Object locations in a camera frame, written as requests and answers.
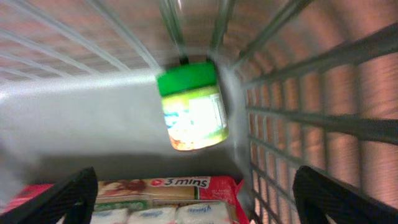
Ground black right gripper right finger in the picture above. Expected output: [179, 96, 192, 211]
[292, 166, 397, 223]

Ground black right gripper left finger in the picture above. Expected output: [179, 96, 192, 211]
[1, 167, 98, 224]

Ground red pasta packet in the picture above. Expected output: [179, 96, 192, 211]
[2, 176, 249, 223]

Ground green lid jar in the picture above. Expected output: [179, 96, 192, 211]
[156, 62, 229, 151]

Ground grey plastic laundry basket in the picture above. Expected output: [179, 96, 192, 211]
[1, 0, 397, 223]

